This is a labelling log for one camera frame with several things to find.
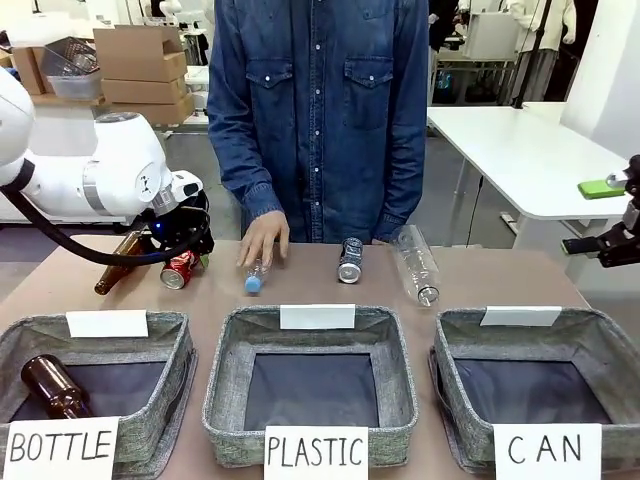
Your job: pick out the person in denim shirt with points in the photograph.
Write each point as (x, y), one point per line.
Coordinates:
(320, 125)

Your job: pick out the person's right hand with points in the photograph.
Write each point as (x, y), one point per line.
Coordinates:
(264, 237)

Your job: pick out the PLASTIC paper label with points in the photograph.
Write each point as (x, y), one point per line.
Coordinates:
(316, 452)

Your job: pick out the small blue-capped plastic bottle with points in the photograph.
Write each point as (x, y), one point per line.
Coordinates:
(257, 277)

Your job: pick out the black Pepsi can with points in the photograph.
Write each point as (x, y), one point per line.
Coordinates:
(350, 262)

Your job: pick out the small cardboard box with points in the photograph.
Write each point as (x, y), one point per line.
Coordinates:
(27, 70)

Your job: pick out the BOTTLE paper label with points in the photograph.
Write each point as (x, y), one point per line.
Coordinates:
(60, 447)

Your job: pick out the blank white card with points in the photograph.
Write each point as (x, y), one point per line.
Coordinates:
(520, 316)
(318, 316)
(107, 324)

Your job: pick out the person's right forearm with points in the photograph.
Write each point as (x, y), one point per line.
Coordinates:
(242, 175)

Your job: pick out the crushed red soda can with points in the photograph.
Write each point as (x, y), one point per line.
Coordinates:
(179, 270)

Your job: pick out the brown glass bottle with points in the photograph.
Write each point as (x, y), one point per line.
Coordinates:
(52, 387)
(117, 267)

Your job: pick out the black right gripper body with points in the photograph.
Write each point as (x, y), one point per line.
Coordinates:
(632, 211)

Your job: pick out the open cardboard box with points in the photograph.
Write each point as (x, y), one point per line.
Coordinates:
(130, 52)

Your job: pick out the closed cardboard box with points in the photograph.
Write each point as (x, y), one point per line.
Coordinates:
(145, 90)

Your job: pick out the flat cardboard box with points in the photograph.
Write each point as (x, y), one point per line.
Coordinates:
(155, 111)

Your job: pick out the CAN paper label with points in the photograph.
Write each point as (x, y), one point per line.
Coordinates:
(547, 450)

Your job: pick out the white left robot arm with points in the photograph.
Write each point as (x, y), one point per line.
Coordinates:
(115, 170)

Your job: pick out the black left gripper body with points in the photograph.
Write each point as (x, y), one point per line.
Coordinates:
(187, 227)

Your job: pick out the clear plastic storage bin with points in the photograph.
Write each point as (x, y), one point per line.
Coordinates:
(72, 75)

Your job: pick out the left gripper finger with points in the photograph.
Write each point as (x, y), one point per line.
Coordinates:
(205, 257)
(156, 249)

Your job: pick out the large clear plastic bottle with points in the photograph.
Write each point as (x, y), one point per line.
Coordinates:
(417, 270)

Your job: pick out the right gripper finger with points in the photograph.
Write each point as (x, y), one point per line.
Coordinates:
(620, 245)
(597, 188)

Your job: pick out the white equipment box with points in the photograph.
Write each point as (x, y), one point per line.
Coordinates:
(492, 35)

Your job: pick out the grey fabric basket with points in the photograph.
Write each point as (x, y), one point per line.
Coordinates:
(450, 380)
(230, 380)
(160, 400)

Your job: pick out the black tripod pole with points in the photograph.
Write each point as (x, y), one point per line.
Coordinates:
(532, 55)

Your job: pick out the person's left forearm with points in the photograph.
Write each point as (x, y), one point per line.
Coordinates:
(407, 185)

